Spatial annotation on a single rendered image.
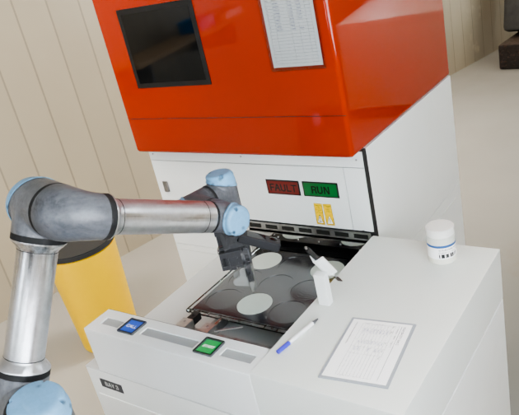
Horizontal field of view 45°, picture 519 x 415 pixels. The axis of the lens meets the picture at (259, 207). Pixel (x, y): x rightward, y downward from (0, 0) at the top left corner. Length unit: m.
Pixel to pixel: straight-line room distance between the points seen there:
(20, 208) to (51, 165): 2.73
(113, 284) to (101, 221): 2.03
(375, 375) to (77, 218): 0.66
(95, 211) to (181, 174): 0.91
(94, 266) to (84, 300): 0.19
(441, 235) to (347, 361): 0.43
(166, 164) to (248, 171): 0.34
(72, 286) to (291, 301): 1.73
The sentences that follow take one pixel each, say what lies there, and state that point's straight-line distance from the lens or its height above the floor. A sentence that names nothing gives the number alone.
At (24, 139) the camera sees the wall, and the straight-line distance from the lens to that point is 4.01.
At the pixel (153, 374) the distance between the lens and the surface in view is 1.66.
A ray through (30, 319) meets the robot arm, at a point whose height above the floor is 1.18.
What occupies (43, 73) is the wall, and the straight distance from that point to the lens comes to 4.04.
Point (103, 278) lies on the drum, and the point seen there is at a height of 0.42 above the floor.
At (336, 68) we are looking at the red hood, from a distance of 1.62.
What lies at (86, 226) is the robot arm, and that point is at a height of 1.37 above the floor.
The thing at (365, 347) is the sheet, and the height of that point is 0.97.
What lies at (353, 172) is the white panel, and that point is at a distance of 1.76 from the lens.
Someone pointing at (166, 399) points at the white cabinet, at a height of 0.79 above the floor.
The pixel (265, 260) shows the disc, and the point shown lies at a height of 0.90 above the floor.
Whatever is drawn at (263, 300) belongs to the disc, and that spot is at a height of 0.90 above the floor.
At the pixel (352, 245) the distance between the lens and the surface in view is 1.86.
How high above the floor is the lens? 1.81
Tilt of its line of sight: 23 degrees down
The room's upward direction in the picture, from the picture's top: 13 degrees counter-clockwise
